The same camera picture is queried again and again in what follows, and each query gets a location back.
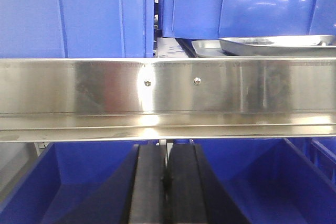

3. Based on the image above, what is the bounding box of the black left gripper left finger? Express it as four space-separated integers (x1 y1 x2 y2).
59 144 165 223

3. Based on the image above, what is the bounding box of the blue bin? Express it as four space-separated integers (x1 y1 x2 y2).
188 137 336 224
1 140 155 223
292 137 335 185

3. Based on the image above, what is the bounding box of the large blue crate upper middle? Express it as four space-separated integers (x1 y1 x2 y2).
159 0 335 40

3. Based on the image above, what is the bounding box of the blue crate upper left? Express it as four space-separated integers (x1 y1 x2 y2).
1 0 154 58

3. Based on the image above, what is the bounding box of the silver metal tray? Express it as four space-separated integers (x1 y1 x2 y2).
191 40 235 58
219 35 335 57

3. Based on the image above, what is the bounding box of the blue bin rear right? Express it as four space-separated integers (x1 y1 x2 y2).
292 137 335 185

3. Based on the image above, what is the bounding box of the blue bin rear left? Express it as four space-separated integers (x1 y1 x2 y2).
1 140 155 223

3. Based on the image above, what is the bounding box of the white roller conveyor track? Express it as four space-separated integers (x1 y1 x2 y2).
155 37 196 58

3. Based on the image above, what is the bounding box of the blue bin rear centre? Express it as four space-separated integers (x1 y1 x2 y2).
188 137 336 224

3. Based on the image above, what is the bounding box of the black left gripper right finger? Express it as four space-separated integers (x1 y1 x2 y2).
167 144 249 223

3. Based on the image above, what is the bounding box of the stainless steel shelf front rail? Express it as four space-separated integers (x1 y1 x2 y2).
1 57 335 142

